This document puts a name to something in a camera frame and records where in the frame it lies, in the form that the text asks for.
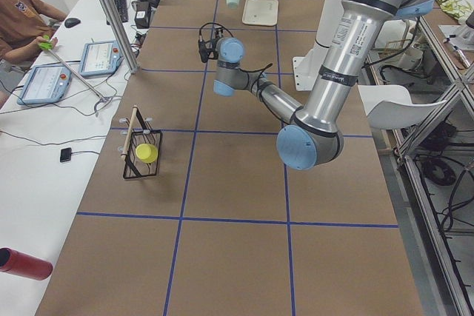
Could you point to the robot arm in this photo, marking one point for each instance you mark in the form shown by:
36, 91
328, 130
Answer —
311, 136

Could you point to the cream rabbit tray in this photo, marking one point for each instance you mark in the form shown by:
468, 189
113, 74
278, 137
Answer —
260, 13

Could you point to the yellow cup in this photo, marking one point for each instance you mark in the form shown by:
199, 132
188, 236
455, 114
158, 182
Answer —
147, 153

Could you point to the black power adapter box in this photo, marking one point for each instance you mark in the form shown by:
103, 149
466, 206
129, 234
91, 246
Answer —
143, 14

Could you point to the right teach pendant tablet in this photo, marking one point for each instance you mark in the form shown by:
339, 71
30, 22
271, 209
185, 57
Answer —
100, 58

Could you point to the teach pendant tablet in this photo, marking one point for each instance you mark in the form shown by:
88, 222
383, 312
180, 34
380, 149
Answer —
100, 58
45, 84

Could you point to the black computer mouse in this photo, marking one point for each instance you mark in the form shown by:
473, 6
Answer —
71, 22

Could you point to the white chair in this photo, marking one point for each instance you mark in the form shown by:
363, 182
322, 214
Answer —
390, 107

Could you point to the metal reacher stick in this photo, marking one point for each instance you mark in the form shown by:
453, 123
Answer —
46, 44

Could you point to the person in brown shirt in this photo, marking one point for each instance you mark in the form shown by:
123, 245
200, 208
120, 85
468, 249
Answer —
23, 28

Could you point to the left teach pendant tablet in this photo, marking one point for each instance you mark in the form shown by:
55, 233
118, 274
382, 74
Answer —
45, 84

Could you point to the small black square device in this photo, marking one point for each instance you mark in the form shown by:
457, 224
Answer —
65, 155

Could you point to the red cylinder bottle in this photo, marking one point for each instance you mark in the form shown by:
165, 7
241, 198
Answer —
23, 265

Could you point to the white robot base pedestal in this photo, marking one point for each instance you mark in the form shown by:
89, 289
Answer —
305, 69

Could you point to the aluminium frame post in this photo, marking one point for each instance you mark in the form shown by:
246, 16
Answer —
112, 15

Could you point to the wooden rack handle dowel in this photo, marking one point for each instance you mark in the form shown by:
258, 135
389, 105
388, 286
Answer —
129, 134

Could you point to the black wire cup rack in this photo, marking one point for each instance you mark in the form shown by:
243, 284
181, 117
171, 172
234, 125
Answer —
143, 133

